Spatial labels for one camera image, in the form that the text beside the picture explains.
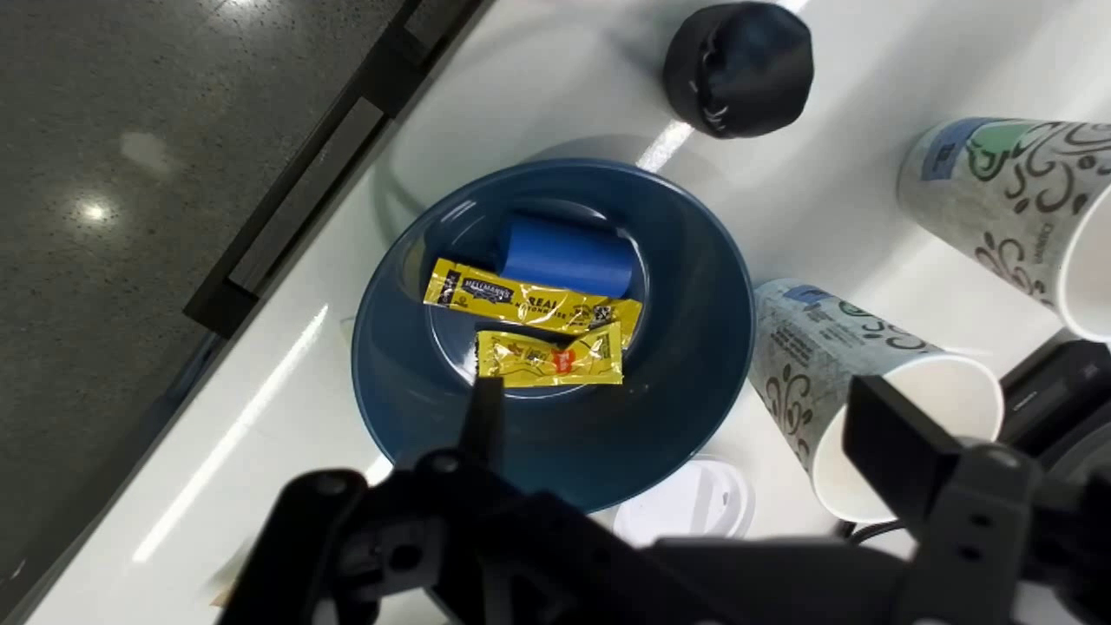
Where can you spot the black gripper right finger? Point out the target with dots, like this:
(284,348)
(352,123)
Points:
(903,453)

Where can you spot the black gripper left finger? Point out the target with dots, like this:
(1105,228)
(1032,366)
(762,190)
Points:
(484,422)

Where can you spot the dark blue bowl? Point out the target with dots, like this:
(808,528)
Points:
(682,348)

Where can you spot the short yellow sauce packet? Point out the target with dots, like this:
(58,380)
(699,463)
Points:
(527,357)

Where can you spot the patterned white paper cup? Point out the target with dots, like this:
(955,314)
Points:
(1009,196)
(836,348)

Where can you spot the long yellow sauce packet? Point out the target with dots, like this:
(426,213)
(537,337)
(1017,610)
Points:
(486,289)

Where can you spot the white plastic cup lid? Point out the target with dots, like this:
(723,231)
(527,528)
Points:
(694,499)

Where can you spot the small black round object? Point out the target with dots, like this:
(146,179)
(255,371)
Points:
(740,65)

